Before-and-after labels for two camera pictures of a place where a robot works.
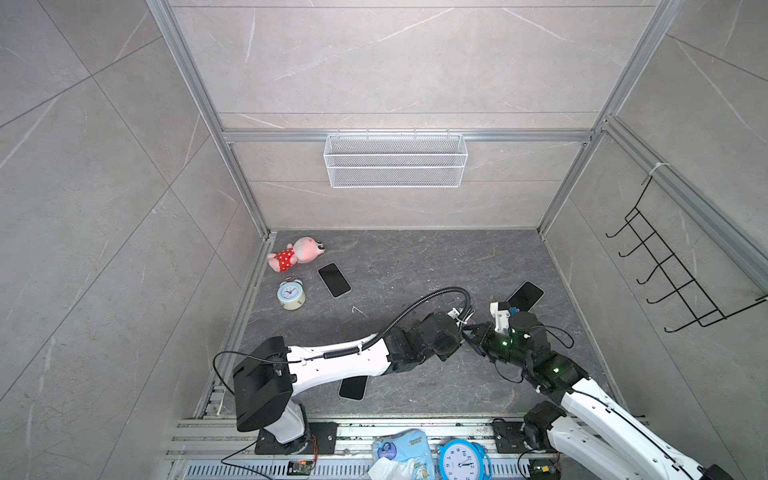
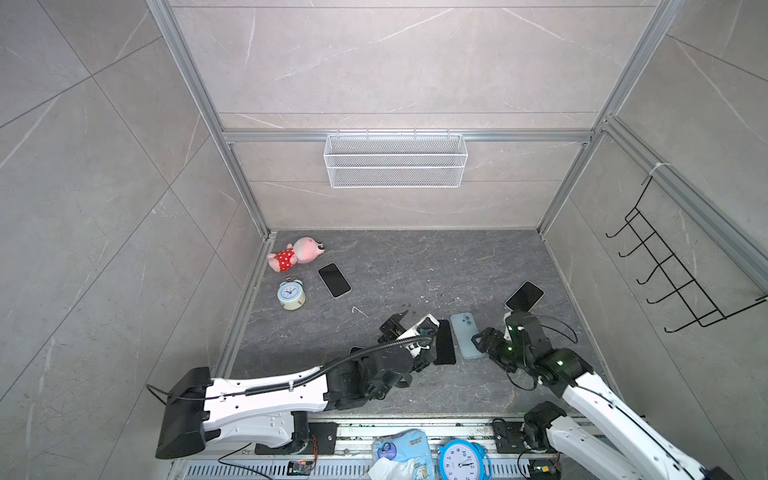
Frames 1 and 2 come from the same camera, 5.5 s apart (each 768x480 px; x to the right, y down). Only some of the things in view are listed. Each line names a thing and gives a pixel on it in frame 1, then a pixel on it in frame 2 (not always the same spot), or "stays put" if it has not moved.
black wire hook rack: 704,309 stays put
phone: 527,297 stays put
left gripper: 455,344 -> 390,330
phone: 334,280 stays put
